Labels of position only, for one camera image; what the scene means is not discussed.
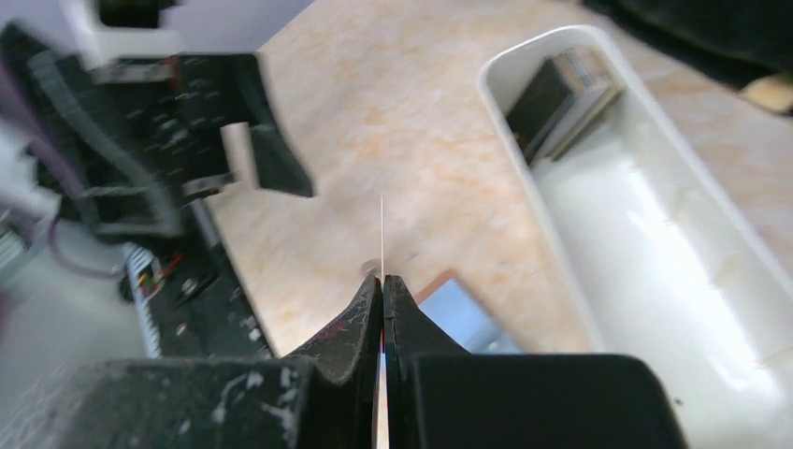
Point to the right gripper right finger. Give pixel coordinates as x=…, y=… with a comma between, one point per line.
x=442, y=396

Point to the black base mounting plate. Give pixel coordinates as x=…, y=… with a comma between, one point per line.
x=188, y=297

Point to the white oblong plastic bin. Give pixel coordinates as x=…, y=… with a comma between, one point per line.
x=659, y=262

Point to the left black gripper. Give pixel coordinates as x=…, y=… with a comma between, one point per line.
x=133, y=142

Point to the black floral pillow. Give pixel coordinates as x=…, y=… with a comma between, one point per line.
x=746, y=45

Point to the brown leather card holder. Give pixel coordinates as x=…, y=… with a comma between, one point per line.
x=452, y=306

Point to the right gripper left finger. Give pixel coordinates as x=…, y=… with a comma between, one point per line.
x=321, y=395

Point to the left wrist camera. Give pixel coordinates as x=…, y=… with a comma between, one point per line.
x=100, y=44

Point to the stack of cards in bin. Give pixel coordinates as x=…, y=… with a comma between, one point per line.
x=569, y=91

